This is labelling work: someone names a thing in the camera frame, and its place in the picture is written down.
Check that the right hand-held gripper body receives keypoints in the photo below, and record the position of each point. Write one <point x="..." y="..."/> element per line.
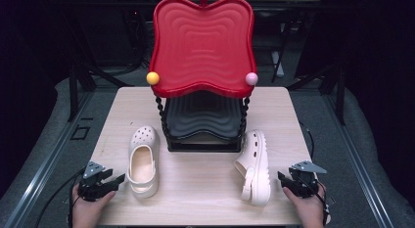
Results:
<point x="305" y="182"/>

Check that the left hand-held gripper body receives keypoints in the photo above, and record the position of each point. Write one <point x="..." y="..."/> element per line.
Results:
<point x="93" y="185"/>

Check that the white clog shoe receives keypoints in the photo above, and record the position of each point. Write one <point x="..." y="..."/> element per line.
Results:
<point x="258" y="169"/>
<point x="143" y="162"/>

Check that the red and black tiered rack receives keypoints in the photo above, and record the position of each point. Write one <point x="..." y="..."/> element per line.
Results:
<point x="203" y="48"/>

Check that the person's left hand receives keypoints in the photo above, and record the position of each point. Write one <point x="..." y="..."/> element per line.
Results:
<point x="88" y="210"/>

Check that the person's right hand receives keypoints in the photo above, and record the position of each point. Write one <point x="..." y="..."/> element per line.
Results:
<point x="306" y="210"/>

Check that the black metal stand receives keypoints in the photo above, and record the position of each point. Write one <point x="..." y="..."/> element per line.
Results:
<point x="78" y="87"/>
<point x="329" y="87"/>

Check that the aluminium floor rail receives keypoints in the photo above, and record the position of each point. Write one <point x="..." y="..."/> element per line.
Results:
<point x="42" y="166"/>
<point x="355" y="162"/>

